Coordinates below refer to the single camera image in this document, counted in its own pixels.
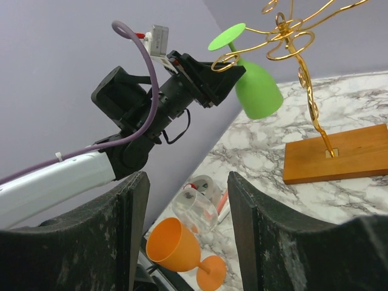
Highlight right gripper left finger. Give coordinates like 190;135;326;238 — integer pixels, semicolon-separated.
1;172;150;290

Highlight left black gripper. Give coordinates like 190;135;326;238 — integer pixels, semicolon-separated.
167;50;246;108

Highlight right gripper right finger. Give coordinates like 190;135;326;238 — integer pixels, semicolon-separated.
227;172;387;290

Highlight green plastic wine glass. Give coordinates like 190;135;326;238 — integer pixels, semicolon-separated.
208;23;284;120

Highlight clear wine glass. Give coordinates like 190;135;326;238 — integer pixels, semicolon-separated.
172;188;237;258

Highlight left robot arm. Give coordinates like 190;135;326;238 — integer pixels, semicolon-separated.
1;51;245;229

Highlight orange plastic wine glass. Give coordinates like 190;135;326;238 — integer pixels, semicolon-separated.
145;217;227;290

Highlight white green pen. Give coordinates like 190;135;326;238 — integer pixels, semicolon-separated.
218;205;230;224

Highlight pink pen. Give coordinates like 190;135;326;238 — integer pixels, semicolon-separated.
216;190;229;214

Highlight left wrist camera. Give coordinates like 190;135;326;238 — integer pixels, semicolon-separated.
143;25;178;73

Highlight gold wire glass rack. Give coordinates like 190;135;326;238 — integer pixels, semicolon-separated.
262;1;387;184

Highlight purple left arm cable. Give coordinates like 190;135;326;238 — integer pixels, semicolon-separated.
0;20;159;185

